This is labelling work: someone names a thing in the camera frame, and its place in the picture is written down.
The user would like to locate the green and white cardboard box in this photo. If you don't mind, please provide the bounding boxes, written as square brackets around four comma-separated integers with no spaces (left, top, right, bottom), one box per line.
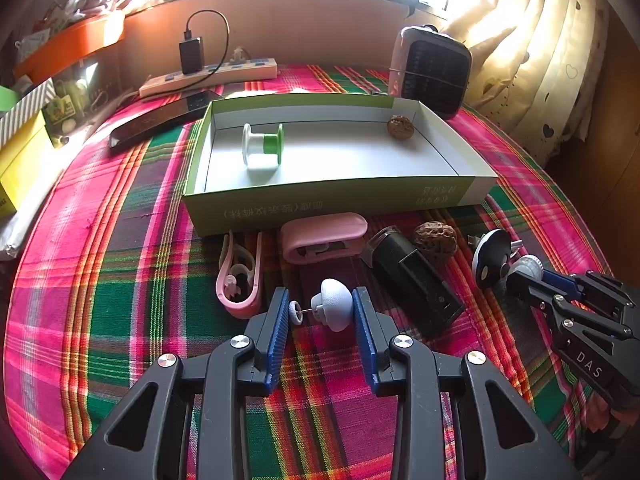
[181,93,499,237]

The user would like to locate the white plastic bag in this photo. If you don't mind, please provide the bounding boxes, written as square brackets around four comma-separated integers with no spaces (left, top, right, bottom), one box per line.
[0,205,46,261]

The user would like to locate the black smartphone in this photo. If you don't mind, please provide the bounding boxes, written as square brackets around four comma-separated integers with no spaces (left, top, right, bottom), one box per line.
[109,89,226,151]

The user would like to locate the black rectangular device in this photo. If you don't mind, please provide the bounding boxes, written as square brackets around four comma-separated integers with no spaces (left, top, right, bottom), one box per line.
[361,226,467,337]

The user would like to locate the striped box with green inside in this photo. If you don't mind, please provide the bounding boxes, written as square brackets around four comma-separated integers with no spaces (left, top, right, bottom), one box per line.
[0,77,56,133]

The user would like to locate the black round holder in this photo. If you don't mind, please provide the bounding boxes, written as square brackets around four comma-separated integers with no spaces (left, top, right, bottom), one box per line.
[471,229,526,291]

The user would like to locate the orange tray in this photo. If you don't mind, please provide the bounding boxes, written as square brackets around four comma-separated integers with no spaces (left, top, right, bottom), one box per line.
[12,10,126,83]

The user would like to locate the white ribbed cap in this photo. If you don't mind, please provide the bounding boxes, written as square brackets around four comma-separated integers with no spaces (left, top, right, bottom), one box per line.
[514,255,546,281]

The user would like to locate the yellow box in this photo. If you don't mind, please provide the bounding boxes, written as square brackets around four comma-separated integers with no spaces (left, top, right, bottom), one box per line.
[0,110,58,218]

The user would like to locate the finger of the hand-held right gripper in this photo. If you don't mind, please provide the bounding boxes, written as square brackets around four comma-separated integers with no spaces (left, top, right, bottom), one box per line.
[541,269,629,319]
[506,272,630,341]

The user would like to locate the black charger cable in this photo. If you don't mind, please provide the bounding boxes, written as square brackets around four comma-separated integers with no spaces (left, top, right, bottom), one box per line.
[186,9,231,87]

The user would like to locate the pink clip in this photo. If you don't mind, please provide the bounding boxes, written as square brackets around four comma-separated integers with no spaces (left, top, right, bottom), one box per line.
[216,230,263,320]

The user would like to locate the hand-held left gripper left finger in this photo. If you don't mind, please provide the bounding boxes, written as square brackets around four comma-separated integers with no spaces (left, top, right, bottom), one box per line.
[60,287,291,480]

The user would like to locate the white mushroom-shaped knob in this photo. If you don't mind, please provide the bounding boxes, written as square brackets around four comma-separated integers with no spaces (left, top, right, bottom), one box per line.
[289,278,355,332]

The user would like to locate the white and green spool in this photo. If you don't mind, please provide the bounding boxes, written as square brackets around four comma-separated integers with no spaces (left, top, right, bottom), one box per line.
[242,123,286,167]

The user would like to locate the beige power strip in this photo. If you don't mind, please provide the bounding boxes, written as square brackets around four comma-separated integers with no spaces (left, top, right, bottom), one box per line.
[139,56,278,100]

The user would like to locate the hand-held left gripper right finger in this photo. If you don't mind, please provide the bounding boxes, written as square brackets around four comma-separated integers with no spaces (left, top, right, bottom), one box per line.
[351,286,581,480]

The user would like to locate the grey space heater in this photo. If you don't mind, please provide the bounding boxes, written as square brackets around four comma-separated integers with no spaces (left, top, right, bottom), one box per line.
[387,25,472,121]

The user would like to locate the plaid tablecloth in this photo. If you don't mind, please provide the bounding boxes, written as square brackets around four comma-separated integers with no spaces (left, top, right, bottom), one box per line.
[7,64,626,480]

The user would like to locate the brown walnut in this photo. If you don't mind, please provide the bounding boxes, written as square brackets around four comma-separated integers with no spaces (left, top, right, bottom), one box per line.
[387,115,415,137]
[412,222,458,260]

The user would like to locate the cream heart-print curtain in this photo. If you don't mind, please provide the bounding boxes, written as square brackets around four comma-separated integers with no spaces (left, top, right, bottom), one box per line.
[440,0,621,166]

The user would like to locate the black charger plug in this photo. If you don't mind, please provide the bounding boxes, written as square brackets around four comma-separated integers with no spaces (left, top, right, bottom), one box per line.
[179,36,205,75]

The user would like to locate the pink stapler-shaped case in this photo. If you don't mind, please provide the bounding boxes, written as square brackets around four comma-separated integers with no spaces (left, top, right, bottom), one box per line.
[280,212,369,264]

